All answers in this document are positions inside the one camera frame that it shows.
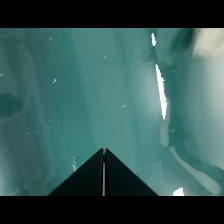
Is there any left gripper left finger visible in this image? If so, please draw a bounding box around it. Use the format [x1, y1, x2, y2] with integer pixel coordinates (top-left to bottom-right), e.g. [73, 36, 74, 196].
[48, 148, 104, 197]

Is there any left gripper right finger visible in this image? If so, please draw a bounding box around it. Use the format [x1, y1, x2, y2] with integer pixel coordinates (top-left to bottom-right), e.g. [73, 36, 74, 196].
[104, 147, 159, 197]

